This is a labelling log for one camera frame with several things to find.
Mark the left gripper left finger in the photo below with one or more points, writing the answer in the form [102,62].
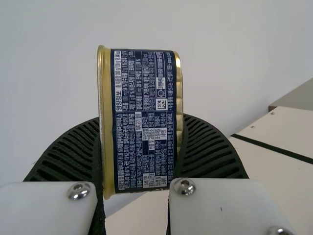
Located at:
[61,156]

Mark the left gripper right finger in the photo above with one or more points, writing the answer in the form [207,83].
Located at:
[210,156]

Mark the dark blue gold-rimmed tin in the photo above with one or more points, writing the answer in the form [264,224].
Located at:
[139,122]

